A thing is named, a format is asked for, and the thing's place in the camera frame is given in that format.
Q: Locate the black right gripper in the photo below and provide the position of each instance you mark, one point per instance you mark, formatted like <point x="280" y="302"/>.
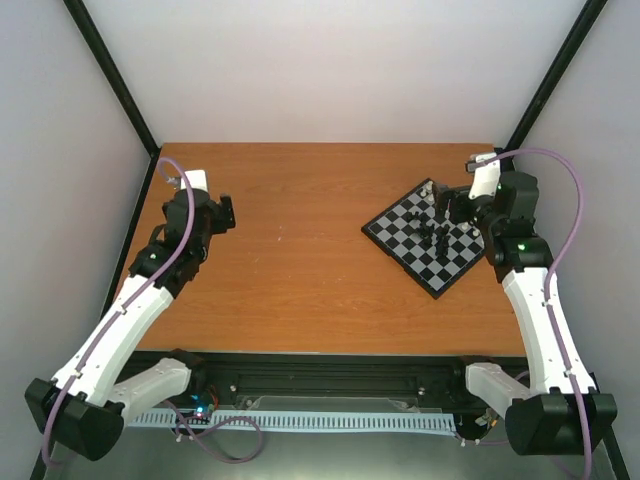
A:
<point x="443" y="198"/>

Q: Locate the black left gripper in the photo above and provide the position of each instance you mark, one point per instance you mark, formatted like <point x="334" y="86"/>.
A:
<point x="225" y="214"/>

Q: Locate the black and white chessboard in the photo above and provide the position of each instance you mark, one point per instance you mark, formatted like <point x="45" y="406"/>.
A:
<point x="434" y="253"/>

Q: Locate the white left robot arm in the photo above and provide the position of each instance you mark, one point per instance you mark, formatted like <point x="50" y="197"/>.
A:
<point x="85" y="406"/>

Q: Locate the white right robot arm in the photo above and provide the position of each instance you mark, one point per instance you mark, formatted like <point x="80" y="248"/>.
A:
<point x="560" y="411"/>

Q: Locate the black pile of chess pieces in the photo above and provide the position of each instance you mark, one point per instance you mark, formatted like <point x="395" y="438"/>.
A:
<point x="431" y="234"/>

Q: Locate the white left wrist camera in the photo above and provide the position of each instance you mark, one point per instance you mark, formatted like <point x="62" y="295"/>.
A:
<point x="197" y="179"/>

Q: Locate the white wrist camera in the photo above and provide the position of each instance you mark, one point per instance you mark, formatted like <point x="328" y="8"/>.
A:
<point x="197" y="179"/>
<point x="486" y="171"/>

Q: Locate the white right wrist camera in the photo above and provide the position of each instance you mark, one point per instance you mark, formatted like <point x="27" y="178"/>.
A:
<point x="486" y="171"/>

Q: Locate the black aluminium frame rail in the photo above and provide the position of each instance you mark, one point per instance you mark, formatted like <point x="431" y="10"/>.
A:
<point x="426" y="382"/>

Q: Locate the black left frame post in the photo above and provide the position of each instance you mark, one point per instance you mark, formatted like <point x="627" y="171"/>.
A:
<point x="86" y="26"/>

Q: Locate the black frame post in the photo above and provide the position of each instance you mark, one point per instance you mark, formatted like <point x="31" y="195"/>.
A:
<point x="86" y="26"/>
<point x="577" y="34"/>

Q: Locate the white slotted cable duct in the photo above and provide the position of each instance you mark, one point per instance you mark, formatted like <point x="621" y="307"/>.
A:
<point x="327" y="422"/>

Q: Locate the black right frame post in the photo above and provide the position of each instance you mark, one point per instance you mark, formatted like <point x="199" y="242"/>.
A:
<point x="577" y="34"/>

